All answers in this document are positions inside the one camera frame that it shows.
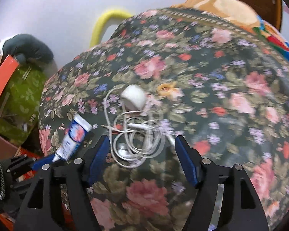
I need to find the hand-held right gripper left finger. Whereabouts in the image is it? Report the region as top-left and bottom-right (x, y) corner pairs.
(16, 135), (110, 231)

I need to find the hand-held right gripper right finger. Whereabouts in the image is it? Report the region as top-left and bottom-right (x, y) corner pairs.
(175, 135), (268, 231)

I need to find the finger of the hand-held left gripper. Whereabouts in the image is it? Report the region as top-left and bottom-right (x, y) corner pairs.
(31, 154), (55, 172)

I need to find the white earphones cable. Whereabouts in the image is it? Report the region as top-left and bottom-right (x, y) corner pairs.
(102, 86), (181, 169)

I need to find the white blue ointment tube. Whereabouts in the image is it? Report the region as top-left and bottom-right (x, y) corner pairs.
(52, 114), (93, 163)

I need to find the brown box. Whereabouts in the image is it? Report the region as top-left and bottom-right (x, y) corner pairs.
(0, 132), (21, 160)

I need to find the red packaging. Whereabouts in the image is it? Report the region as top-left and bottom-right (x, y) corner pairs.
(62, 207), (74, 227)

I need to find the green leaf-patterned cloth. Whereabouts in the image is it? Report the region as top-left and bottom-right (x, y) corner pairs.
(0, 64), (48, 145)

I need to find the white round case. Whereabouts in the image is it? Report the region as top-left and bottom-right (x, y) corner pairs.
(120, 85), (147, 109)

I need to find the yellow hair clip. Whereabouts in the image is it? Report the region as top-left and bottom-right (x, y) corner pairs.
(157, 81), (181, 97)

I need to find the dark floral blanket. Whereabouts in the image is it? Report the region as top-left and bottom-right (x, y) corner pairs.
(38, 7), (289, 231)

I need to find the orange box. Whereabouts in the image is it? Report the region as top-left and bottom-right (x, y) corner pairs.
(0, 55), (20, 115)

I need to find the yellow foam tube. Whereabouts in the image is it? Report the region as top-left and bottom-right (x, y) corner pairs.
(90, 9), (133, 49)

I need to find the orange colourful blanket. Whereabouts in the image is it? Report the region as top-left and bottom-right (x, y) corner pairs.
(171, 0), (289, 66)

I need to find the brown wooden door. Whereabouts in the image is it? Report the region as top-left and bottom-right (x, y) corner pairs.
(236, 0), (283, 30)

